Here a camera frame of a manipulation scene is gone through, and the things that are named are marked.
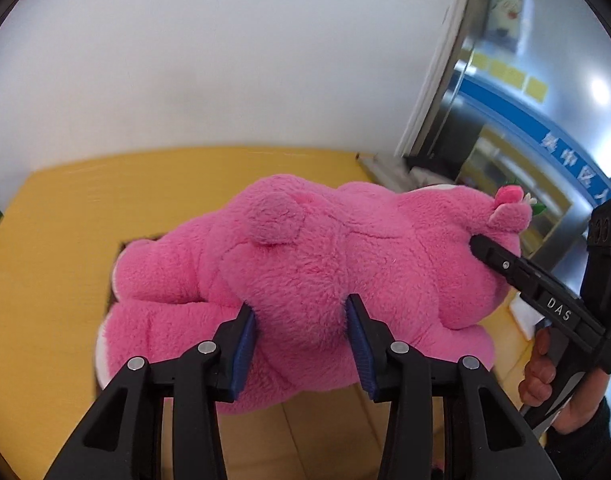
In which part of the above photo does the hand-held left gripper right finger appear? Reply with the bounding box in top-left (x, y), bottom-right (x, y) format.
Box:
top-left (345, 294), bottom-right (561, 480)

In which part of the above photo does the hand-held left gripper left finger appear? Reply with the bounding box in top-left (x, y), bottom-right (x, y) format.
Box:
top-left (42, 302), bottom-right (258, 480)

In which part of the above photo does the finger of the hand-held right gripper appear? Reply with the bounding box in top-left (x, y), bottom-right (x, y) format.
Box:
top-left (468, 233), bottom-right (547, 302)
top-left (584, 199), bottom-right (611, 332)

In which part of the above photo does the pink plush bear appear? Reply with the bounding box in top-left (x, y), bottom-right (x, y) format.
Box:
top-left (94, 176), bottom-right (533, 416)

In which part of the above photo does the cardboard box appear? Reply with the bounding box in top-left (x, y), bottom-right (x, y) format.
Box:
top-left (102, 237), bottom-right (531, 480)

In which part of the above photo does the person's right forearm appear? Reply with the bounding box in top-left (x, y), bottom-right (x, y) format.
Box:
top-left (543, 397), bottom-right (611, 480)

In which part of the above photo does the person's right hand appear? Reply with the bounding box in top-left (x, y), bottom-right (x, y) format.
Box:
top-left (517, 327), bottom-right (611, 436)

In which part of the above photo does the grey cloth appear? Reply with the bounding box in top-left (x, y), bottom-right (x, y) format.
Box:
top-left (357, 152), bottom-right (457, 196)

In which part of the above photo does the blue banner strip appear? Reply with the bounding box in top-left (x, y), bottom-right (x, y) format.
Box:
top-left (457, 76), bottom-right (611, 203)

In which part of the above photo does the metal door frame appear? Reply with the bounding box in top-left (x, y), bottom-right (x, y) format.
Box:
top-left (394, 0), bottom-right (492, 162)

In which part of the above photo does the cartoon wall poster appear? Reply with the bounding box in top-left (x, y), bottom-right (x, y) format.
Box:
top-left (479, 0), bottom-right (532, 55)

